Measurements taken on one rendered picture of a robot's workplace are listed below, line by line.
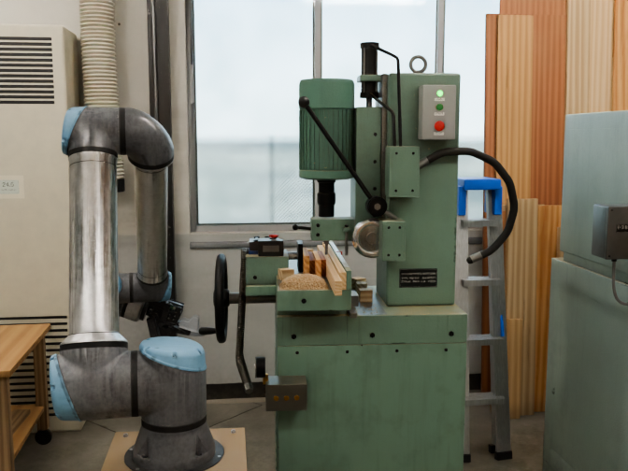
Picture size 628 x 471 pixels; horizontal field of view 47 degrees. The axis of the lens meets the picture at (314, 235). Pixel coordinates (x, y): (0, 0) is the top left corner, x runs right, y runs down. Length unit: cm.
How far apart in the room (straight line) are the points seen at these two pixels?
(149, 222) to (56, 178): 138
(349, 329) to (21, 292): 173
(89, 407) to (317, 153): 104
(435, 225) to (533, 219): 133
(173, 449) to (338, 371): 69
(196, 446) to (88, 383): 29
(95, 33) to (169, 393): 211
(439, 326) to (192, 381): 86
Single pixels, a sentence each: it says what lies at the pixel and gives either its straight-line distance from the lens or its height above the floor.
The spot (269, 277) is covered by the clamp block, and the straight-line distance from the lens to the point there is 227.
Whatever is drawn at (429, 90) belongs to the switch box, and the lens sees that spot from 220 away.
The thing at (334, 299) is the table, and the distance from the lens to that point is 205.
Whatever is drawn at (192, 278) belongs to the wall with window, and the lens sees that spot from 362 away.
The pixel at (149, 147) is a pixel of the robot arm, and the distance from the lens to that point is 183.
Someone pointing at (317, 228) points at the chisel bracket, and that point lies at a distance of 230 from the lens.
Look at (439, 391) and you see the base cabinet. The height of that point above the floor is 56.
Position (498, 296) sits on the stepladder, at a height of 67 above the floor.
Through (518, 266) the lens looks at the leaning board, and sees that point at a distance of 356.
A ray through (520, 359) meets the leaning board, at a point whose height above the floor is 29.
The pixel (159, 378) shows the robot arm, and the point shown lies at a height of 80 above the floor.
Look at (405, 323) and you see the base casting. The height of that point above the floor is 77.
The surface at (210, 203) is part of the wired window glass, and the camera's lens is 364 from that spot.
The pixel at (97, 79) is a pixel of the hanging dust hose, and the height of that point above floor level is 158.
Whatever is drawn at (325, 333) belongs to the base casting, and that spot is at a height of 75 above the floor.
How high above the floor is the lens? 132
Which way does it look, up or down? 8 degrees down
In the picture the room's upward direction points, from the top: straight up
